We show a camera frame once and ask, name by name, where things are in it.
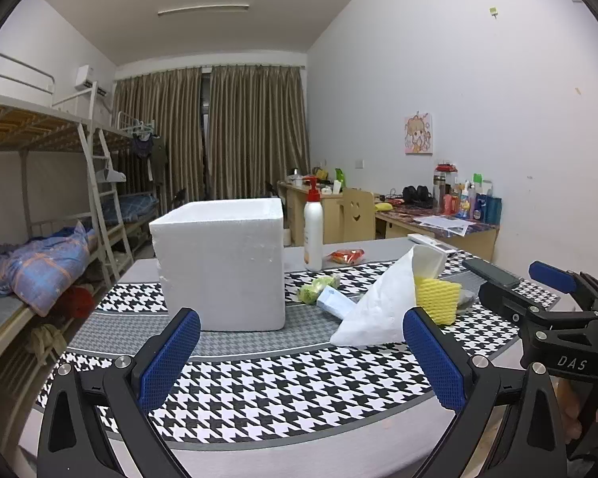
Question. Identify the ceiling tube light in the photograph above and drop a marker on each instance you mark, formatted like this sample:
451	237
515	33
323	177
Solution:
206	7

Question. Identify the wall air conditioner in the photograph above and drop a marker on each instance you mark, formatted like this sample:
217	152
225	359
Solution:
85	80

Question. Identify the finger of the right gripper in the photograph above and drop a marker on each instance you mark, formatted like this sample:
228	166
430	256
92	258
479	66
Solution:
503	301
582	287

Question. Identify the papers on desk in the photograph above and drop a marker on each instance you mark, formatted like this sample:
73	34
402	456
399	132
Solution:
451	225

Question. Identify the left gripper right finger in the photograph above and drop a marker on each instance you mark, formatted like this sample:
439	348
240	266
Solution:
530	440

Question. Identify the white remote control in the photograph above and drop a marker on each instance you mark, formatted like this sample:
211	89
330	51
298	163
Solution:
429	241

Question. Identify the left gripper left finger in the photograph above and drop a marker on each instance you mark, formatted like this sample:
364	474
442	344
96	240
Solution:
73	442

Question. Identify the anime girl poster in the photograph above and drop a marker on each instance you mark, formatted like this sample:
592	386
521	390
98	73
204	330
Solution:
418	138

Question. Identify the black headphones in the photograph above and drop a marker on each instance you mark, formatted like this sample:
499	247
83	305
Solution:
419	196

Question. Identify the white lotion pump bottle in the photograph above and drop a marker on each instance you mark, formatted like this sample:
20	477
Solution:
313	214

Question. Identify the wooden smiley chair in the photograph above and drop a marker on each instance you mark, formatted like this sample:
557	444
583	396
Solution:
359	215

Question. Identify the blue plaid quilt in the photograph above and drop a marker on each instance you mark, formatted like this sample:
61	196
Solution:
40	271

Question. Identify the white metal bunk bed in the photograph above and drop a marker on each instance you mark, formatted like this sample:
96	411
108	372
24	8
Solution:
56	170

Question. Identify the white foam box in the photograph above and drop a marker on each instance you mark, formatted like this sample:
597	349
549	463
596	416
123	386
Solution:
224	260

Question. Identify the white tissue paper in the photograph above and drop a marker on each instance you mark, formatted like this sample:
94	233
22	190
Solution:
378	317

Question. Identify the red lidded thermos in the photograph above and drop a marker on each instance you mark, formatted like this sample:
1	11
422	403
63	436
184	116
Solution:
444	179

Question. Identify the red snack packet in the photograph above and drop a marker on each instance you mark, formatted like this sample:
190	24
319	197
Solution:
349	256

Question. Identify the person's right hand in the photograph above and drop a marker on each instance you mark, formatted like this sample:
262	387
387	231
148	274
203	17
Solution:
579	415

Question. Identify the yellow foam fruit net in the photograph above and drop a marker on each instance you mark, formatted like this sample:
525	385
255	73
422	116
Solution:
438	298

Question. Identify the brown curtains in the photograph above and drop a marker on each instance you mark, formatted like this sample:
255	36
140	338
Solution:
228	133

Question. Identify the yellow banana toy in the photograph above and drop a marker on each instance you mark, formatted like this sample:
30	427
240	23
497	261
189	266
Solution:
383	207

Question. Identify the long patterned desk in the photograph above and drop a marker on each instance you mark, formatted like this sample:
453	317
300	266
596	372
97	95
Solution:
480	239

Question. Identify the wooden desk with drawers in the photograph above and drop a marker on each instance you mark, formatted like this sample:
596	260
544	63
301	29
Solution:
295	200

